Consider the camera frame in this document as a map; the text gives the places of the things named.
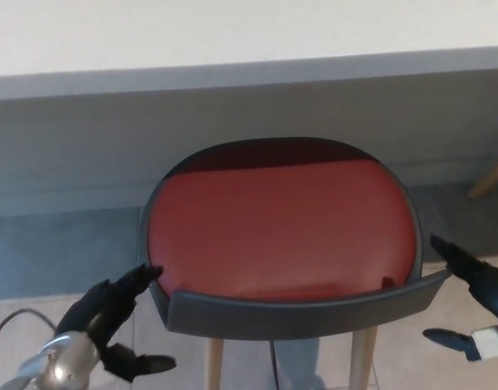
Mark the wooden leg bar stool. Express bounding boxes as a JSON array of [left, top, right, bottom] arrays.
[[467, 149, 498, 200]]

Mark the red seat wooden leg stool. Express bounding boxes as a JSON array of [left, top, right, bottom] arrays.
[[142, 136, 451, 390]]

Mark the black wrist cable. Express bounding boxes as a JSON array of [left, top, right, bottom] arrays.
[[0, 308, 59, 358]]

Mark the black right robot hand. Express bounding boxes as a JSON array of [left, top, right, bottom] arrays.
[[422, 233, 498, 362]]

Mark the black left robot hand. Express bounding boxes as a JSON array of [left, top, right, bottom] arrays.
[[55, 262, 178, 384]]

